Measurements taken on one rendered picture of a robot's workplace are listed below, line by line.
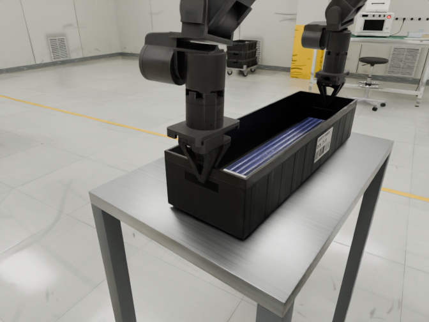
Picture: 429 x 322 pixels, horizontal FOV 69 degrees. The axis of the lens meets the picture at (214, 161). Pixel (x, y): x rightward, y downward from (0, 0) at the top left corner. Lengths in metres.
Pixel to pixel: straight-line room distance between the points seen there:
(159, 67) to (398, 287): 1.52
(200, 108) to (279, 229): 0.25
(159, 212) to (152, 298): 0.95
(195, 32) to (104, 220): 0.44
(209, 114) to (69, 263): 1.45
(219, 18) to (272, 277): 0.35
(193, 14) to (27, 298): 1.49
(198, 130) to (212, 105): 0.04
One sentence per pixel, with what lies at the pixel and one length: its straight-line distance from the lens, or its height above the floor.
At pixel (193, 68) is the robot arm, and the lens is 0.43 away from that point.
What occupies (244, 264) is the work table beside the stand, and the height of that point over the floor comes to 0.80.
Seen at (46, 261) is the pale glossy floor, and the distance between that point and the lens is 1.85.
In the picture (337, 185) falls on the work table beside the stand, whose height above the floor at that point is 0.80.
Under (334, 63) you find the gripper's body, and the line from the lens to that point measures 0.93.
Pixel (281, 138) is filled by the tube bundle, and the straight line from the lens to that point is 0.80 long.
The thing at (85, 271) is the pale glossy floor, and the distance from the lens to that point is 1.71.
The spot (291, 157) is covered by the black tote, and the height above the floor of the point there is 0.89.
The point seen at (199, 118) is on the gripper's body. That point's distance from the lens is 0.44.
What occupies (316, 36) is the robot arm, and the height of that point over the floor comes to 1.07.
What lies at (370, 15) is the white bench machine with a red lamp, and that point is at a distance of 4.96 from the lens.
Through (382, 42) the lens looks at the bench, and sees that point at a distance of 4.78.
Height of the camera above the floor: 1.14
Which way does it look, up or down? 26 degrees down
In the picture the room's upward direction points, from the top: straight up
